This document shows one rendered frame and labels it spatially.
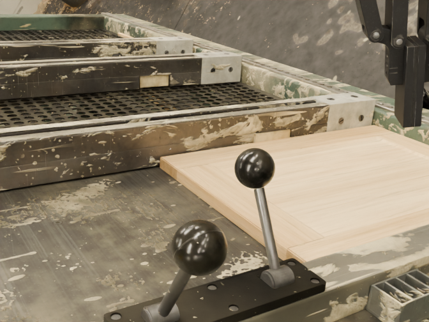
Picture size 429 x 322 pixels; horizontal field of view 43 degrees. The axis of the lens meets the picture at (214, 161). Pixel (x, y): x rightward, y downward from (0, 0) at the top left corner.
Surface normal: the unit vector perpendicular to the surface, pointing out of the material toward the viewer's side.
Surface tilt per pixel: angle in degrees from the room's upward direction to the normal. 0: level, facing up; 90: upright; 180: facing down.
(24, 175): 90
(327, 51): 0
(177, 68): 90
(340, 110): 90
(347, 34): 0
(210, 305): 54
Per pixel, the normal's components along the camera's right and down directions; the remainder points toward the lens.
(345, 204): 0.07, -0.93
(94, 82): 0.53, 0.33
